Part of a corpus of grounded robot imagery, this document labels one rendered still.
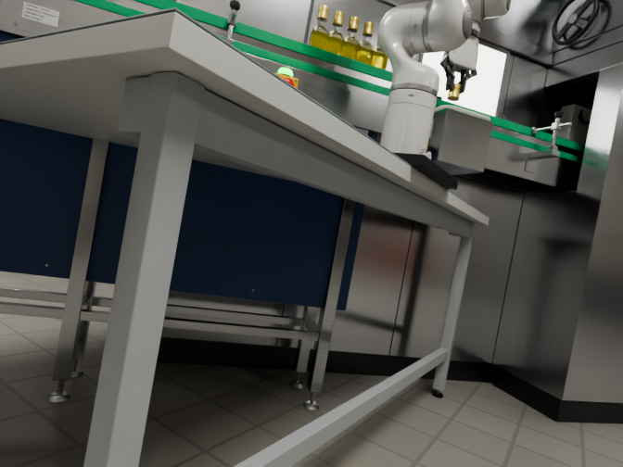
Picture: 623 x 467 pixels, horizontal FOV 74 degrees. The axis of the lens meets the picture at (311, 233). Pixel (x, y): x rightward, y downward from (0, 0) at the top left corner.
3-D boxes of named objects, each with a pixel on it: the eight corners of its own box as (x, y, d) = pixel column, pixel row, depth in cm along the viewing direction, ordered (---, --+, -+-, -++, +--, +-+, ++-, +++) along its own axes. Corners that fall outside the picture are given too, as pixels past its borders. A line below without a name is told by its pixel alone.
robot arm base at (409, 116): (448, 178, 109) (462, 107, 108) (417, 161, 94) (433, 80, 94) (385, 173, 121) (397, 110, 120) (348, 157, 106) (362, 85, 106)
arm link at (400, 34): (426, 87, 99) (446, -14, 98) (359, 90, 109) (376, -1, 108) (442, 105, 108) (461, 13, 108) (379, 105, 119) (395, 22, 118)
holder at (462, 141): (431, 177, 154) (438, 135, 153) (483, 172, 127) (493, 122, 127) (390, 167, 148) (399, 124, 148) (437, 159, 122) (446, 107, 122)
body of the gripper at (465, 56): (470, 42, 135) (464, 76, 135) (444, 32, 131) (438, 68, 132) (487, 33, 128) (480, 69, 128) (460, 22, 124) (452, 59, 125)
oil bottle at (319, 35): (314, 93, 147) (325, 32, 146) (319, 89, 141) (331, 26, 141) (299, 88, 145) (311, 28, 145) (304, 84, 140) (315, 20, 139)
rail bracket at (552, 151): (529, 173, 170) (540, 119, 169) (566, 170, 154) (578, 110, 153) (521, 170, 168) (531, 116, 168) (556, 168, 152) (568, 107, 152)
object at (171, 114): (443, 397, 169) (476, 223, 168) (53, 776, 42) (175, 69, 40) (422, 388, 174) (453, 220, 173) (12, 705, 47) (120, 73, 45)
